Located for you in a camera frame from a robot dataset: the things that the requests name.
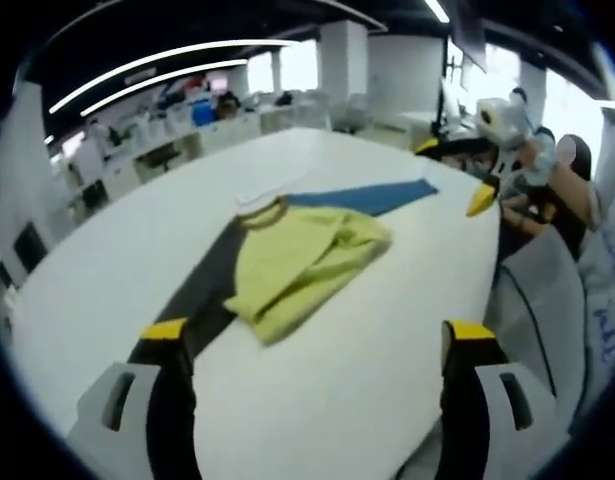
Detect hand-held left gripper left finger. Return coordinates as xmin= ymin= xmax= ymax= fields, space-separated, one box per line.
xmin=66 ymin=317 xmax=198 ymax=480

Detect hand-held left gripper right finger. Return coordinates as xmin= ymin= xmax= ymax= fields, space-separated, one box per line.
xmin=436 ymin=319 xmax=571 ymax=480

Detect yellow garment grey blue sleeves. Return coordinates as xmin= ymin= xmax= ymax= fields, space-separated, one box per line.
xmin=151 ymin=178 xmax=440 ymax=359

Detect white square pillar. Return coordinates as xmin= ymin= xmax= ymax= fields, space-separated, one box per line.
xmin=319 ymin=22 xmax=368 ymax=131
xmin=0 ymin=82 xmax=56 ymax=261

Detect black cabinet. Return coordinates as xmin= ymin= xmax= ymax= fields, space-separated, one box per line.
xmin=11 ymin=222 xmax=48 ymax=274

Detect row of white desks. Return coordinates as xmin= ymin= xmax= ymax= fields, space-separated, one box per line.
xmin=51 ymin=107 xmax=333 ymax=216

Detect blue container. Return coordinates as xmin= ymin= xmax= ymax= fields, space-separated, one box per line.
xmin=192 ymin=97 xmax=216 ymax=126

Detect long curved ceiling light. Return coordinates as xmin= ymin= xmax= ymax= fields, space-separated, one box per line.
xmin=49 ymin=39 xmax=294 ymax=115
xmin=80 ymin=58 xmax=249 ymax=118

